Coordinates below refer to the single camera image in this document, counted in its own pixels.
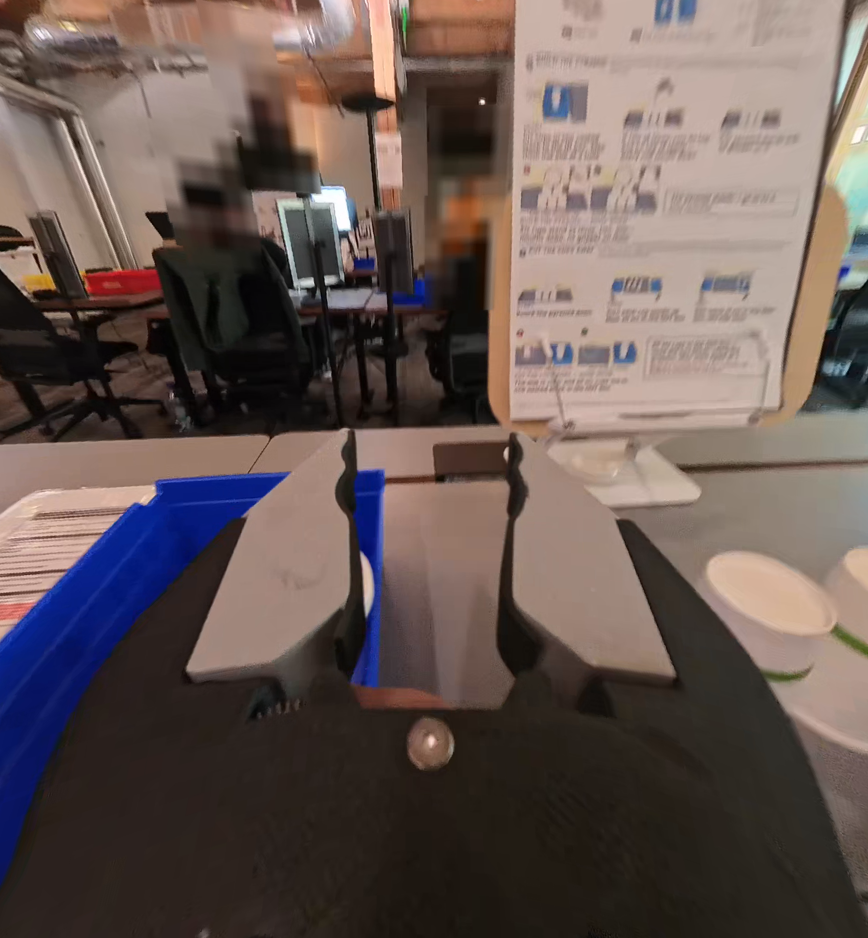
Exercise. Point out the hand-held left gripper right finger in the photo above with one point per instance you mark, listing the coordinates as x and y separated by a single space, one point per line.
580 586

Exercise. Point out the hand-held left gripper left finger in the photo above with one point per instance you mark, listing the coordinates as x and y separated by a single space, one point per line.
272 586

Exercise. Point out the blue plastic bin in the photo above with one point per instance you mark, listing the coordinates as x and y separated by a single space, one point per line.
75 659

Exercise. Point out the striped printed sheet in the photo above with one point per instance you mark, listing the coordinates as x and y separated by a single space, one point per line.
31 542

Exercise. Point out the dark green jacket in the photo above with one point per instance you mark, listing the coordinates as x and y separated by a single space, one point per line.
199 300

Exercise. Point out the small blue bin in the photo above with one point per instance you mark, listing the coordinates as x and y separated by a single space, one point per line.
408 293

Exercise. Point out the wooden office desk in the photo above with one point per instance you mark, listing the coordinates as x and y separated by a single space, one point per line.
111 302

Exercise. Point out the red plastic bin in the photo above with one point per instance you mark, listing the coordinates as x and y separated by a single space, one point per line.
122 282

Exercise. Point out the computer monitor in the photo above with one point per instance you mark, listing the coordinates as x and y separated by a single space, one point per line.
56 256
309 242
393 249

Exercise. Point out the printed instruction sheet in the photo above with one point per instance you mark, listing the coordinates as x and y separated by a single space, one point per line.
661 220

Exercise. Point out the instruction sheet on stand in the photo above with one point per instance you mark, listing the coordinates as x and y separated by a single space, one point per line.
818 293

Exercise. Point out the yellow plastic bin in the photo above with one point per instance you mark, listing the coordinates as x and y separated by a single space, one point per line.
38 284

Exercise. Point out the black floor lamp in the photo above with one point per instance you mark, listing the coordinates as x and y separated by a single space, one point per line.
369 146

